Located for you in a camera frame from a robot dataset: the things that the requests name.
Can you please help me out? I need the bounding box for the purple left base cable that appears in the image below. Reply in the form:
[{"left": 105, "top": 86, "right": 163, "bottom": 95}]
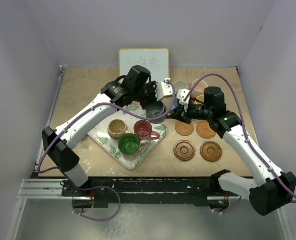
[{"left": 71, "top": 184, "right": 123, "bottom": 222}]

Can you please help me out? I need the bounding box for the tan ceramic cup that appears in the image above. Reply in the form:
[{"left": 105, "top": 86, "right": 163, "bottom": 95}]
[{"left": 107, "top": 119, "right": 131, "bottom": 140}]

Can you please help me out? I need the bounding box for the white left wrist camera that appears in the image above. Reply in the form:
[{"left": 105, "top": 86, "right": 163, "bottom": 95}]
[{"left": 155, "top": 78, "right": 175, "bottom": 101}]

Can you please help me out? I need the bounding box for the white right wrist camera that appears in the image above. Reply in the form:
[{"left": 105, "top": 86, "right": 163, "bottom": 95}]
[{"left": 176, "top": 89, "right": 190, "bottom": 106}]

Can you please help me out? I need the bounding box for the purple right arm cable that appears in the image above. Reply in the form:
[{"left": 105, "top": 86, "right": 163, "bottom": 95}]
[{"left": 184, "top": 73, "right": 296, "bottom": 204}]

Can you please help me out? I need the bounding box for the floral serving tray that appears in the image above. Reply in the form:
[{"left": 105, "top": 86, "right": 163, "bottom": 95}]
[{"left": 88, "top": 111, "right": 167, "bottom": 170}]

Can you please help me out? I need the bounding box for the brown ringed coaster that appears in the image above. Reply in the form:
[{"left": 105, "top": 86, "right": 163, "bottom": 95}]
[
  {"left": 200, "top": 141, "right": 222, "bottom": 162},
  {"left": 173, "top": 140, "right": 196, "bottom": 162}
]

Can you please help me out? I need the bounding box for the pink ceramic cup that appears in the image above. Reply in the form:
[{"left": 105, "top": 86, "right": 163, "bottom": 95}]
[{"left": 191, "top": 79, "right": 208, "bottom": 96}]

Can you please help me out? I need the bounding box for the light blue ceramic cup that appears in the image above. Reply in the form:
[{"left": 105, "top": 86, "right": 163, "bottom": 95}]
[{"left": 170, "top": 102, "right": 182, "bottom": 114}]

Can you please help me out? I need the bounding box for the grey blue ceramic cup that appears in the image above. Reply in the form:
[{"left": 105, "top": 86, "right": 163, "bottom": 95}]
[{"left": 145, "top": 101, "right": 167, "bottom": 124}]

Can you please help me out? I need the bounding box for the woven bamboo coaster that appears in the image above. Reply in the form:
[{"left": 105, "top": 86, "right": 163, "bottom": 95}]
[
  {"left": 175, "top": 121, "right": 194, "bottom": 136},
  {"left": 196, "top": 120, "right": 216, "bottom": 139}
]

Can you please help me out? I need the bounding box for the green ceramic cup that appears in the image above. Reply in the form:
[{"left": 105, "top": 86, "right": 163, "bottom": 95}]
[{"left": 118, "top": 134, "right": 150, "bottom": 156}]

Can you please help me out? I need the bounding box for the yellow ceramic cup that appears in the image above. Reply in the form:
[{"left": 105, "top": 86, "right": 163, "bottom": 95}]
[{"left": 195, "top": 95, "right": 204, "bottom": 104}]

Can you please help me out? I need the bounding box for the black front rail base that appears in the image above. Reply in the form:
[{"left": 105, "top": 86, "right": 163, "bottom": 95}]
[{"left": 60, "top": 177, "right": 235, "bottom": 211}]

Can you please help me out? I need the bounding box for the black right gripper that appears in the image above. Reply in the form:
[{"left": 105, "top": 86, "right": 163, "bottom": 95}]
[{"left": 169, "top": 99, "right": 212, "bottom": 125}]

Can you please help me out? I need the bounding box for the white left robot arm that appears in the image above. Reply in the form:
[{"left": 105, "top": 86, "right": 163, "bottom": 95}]
[{"left": 39, "top": 65, "right": 173, "bottom": 196}]

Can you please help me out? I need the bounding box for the red ceramic cup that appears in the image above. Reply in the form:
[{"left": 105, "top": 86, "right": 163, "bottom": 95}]
[{"left": 133, "top": 120, "right": 160, "bottom": 141}]

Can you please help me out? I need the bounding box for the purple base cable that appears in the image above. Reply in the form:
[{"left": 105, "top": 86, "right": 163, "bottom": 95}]
[
  {"left": 71, "top": 184, "right": 123, "bottom": 222},
  {"left": 211, "top": 196, "right": 242, "bottom": 216}
]

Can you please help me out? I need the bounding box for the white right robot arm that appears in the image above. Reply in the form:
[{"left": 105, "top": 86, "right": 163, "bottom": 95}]
[{"left": 169, "top": 86, "right": 296, "bottom": 216}]

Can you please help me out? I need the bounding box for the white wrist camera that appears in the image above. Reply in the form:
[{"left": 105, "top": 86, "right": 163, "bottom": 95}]
[
  {"left": 155, "top": 78, "right": 175, "bottom": 101},
  {"left": 176, "top": 89, "right": 190, "bottom": 106}
]

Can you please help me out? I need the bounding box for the aluminium frame rail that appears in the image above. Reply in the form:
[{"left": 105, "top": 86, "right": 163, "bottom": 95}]
[{"left": 19, "top": 178, "right": 236, "bottom": 200}]

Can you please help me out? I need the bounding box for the white ceramic cup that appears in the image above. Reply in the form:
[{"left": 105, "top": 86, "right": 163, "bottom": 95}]
[{"left": 174, "top": 81, "right": 188, "bottom": 91}]

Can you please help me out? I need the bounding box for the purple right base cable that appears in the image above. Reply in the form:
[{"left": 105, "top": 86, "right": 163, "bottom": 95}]
[{"left": 211, "top": 196, "right": 242, "bottom": 216}]

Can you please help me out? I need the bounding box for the small whiteboard with stand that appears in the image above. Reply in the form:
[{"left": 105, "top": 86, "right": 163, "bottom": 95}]
[{"left": 118, "top": 48, "right": 170, "bottom": 81}]

